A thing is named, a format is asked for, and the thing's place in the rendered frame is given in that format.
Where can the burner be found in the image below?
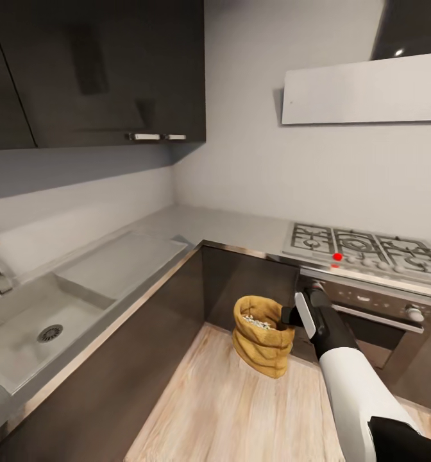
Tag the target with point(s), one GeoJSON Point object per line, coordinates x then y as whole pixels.
{"type": "Point", "coordinates": [395, 255]}

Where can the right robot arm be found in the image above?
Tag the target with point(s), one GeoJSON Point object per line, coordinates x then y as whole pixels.
{"type": "Point", "coordinates": [371, 424]}

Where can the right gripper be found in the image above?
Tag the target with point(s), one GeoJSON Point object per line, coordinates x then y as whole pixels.
{"type": "Point", "coordinates": [289, 316]}

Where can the range hood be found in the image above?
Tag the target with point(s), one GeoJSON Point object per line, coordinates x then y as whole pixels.
{"type": "Point", "coordinates": [396, 86]}

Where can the oven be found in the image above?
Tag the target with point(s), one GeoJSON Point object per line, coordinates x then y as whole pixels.
{"type": "Point", "coordinates": [389, 325]}

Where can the popcorn bag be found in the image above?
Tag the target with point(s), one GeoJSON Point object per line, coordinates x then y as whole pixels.
{"type": "Point", "coordinates": [264, 349]}

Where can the drop in sink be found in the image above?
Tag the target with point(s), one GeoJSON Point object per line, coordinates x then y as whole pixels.
{"type": "Point", "coordinates": [49, 313]}

